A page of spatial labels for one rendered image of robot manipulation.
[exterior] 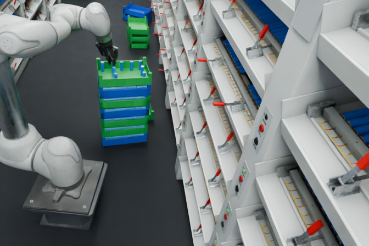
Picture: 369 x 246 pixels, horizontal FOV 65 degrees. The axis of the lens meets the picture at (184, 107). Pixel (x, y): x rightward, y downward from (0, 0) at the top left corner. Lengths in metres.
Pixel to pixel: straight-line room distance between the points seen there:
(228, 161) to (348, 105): 0.47
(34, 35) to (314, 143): 0.84
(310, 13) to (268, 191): 0.40
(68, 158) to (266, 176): 0.89
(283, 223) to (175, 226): 1.07
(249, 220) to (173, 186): 1.00
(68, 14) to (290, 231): 1.29
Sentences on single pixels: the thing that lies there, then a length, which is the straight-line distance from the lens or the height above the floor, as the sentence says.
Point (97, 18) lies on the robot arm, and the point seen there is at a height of 0.90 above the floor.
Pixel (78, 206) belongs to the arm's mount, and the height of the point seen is 0.22.
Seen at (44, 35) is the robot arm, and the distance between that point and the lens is 1.07.
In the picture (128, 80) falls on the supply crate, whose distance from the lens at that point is 1.73.
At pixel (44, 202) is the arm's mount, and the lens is 1.56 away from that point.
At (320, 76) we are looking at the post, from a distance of 0.61.
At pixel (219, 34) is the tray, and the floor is 0.98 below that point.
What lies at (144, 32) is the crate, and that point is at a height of 0.19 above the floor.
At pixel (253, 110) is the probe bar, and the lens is 0.89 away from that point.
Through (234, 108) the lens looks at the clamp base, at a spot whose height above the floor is 0.94.
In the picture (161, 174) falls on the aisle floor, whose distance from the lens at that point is 1.89.
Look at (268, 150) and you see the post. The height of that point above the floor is 1.02.
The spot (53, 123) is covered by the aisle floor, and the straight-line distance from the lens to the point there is 2.26.
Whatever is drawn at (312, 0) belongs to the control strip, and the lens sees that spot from 0.58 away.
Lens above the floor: 1.48
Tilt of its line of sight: 38 degrees down
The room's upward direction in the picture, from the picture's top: 10 degrees clockwise
